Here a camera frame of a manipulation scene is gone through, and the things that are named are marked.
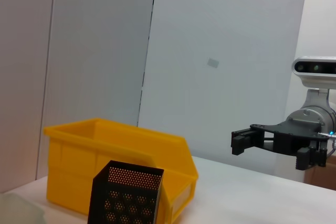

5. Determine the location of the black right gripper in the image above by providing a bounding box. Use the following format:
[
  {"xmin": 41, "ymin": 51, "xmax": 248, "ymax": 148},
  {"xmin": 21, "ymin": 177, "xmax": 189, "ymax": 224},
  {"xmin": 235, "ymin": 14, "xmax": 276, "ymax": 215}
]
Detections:
[{"xmin": 230, "ymin": 118, "xmax": 329, "ymax": 170}]

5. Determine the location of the black mesh pen holder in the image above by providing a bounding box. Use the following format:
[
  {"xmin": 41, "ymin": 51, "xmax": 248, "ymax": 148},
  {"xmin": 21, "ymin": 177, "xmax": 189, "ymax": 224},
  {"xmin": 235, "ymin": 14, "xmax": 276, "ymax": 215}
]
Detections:
[{"xmin": 87, "ymin": 160, "xmax": 165, "ymax": 224}]

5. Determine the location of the pale green glass fruit bowl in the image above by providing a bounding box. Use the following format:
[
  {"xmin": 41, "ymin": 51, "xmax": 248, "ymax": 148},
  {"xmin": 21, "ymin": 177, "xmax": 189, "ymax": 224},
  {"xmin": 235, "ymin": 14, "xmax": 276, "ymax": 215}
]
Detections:
[{"xmin": 0, "ymin": 192, "xmax": 45, "ymax": 224}]

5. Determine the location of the brown cardboard box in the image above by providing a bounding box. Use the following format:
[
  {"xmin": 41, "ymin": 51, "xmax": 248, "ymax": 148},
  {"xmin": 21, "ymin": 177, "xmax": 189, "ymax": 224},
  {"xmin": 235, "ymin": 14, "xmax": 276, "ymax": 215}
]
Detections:
[{"xmin": 303, "ymin": 155, "xmax": 336, "ymax": 190}]

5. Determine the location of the yellow plastic bin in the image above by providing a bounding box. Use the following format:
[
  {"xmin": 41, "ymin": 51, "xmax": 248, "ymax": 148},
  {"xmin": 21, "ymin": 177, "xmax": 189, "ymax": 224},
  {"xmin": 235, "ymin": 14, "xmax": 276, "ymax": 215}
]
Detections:
[{"xmin": 43, "ymin": 118, "xmax": 200, "ymax": 221}]

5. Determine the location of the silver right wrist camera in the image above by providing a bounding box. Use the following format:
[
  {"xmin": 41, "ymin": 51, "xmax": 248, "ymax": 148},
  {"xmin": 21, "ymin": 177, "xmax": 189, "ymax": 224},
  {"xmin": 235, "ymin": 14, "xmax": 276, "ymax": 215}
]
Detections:
[{"xmin": 292, "ymin": 56, "xmax": 336, "ymax": 109}]

